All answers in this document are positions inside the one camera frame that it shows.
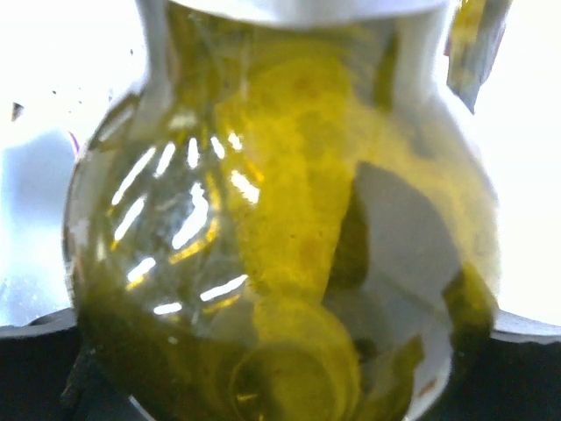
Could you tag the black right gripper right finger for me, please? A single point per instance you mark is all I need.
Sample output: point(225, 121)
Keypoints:
point(516, 378)

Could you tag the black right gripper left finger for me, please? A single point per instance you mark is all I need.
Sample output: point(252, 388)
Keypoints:
point(44, 376)

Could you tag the green bottle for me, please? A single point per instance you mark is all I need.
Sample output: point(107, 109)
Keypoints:
point(286, 219)

